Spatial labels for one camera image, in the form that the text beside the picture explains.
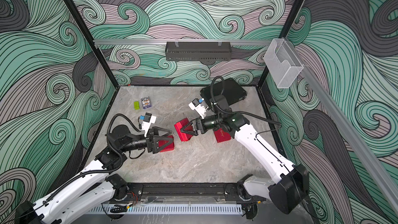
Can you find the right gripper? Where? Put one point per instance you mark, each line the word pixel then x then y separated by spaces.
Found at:
pixel 196 123

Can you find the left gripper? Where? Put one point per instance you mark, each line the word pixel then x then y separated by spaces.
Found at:
pixel 150 140

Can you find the red jewelry box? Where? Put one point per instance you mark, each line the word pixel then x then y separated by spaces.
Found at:
pixel 167 144
pixel 184 129

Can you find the red jewelry box lid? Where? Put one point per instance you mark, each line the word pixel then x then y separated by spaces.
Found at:
pixel 221 136

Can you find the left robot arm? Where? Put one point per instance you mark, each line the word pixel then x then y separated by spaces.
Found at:
pixel 98 182

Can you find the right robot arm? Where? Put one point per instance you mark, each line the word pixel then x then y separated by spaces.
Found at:
pixel 289 184

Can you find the small card pack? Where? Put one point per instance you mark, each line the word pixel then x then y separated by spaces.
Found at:
pixel 146 102

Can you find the green small block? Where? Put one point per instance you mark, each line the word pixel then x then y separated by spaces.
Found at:
pixel 136 105

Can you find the black flat case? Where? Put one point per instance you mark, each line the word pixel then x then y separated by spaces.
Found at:
pixel 231 90

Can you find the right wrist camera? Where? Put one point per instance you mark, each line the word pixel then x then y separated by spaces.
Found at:
pixel 197 105

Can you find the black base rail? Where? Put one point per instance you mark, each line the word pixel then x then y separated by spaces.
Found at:
pixel 227 191

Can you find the black wall tray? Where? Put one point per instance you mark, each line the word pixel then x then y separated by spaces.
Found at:
pixel 207 52

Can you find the white slotted cable duct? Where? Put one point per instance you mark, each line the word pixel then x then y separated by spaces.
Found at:
pixel 170 209

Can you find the aluminium wall rail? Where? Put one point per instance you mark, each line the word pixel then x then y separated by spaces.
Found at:
pixel 142 41

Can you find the clear acrylic wall holder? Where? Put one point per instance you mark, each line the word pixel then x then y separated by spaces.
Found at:
pixel 283 62

